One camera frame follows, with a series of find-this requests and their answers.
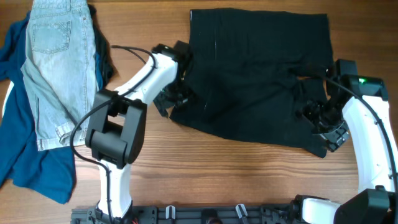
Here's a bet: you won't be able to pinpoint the black garment under pile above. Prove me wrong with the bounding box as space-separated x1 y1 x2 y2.
93 23 114 90

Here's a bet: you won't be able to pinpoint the light denim shorts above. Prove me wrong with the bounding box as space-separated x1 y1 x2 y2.
21 0 98 151

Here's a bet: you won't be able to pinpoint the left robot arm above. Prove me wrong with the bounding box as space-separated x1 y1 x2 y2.
85 41 193 223

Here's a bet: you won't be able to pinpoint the black shorts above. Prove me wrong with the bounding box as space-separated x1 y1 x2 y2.
171 8 333 158

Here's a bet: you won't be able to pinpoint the blue t-shirt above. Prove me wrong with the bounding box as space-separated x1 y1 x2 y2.
0 11 104 205

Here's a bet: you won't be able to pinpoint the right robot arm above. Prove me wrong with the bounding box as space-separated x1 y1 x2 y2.
287 59 397 223

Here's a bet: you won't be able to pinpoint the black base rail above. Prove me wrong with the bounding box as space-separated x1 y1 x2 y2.
70 203 303 224

